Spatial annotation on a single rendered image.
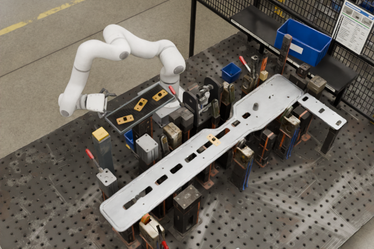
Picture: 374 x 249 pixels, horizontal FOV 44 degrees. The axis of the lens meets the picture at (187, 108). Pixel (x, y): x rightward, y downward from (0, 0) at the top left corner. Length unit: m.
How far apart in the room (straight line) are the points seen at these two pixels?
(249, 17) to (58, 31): 2.18
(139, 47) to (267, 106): 0.82
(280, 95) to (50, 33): 2.67
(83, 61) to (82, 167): 0.71
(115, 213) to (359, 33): 1.70
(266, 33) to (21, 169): 1.76
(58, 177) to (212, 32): 2.44
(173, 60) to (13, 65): 2.22
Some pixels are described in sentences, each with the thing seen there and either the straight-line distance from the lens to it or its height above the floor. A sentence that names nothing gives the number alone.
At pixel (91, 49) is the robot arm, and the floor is 1.43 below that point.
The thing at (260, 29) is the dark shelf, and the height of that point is 1.03.
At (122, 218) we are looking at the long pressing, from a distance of 2.28.
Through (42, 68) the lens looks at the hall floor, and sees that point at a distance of 4.40.
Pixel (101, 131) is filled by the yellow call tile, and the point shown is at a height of 1.16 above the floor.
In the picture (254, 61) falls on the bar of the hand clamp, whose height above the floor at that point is 1.18.
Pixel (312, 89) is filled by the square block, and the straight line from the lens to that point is 2.85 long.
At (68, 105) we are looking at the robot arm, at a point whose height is 1.14.
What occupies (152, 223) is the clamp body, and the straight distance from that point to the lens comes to 2.19.
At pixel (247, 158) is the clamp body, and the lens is 2.43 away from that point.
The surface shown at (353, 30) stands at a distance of 2.89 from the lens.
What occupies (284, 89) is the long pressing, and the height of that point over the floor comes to 1.00.
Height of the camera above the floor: 3.04
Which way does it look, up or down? 51 degrees down
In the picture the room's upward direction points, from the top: 3 degrees clockwise
